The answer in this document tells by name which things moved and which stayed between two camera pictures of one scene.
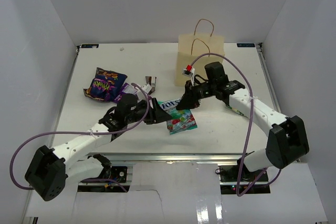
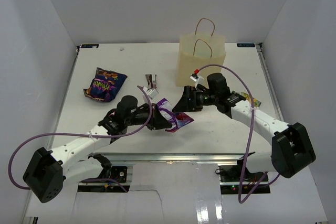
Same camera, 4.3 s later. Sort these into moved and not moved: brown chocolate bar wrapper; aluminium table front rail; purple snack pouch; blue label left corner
Moved: purple snack pouch
Not moved: aluminium table front rail; blue label left corner; brown chocolate bar wrapper
